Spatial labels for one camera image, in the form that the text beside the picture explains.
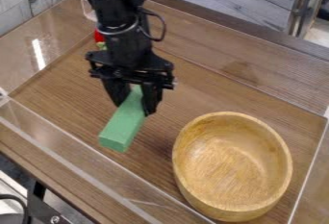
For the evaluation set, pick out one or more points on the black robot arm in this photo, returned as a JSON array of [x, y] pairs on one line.
[[123, 17]]

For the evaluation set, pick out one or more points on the clear acrylic front wall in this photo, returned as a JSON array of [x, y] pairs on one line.
[[107, 192]]

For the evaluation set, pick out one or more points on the metal table leg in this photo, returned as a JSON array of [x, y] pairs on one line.
[[297, 15]]

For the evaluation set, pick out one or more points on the green rectangular block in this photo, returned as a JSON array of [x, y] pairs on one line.
[[124, 124]]

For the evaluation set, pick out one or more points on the brown wooden bowl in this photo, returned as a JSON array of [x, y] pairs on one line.
[[232, 166]]

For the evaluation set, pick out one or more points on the red toy strawberry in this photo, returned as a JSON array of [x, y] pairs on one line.
[[99, 40]]

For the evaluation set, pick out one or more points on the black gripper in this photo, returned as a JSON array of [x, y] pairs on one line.
[[128, 63]]

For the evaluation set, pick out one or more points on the clear acrylic corner bracket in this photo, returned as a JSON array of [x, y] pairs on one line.
[[88, 12]]

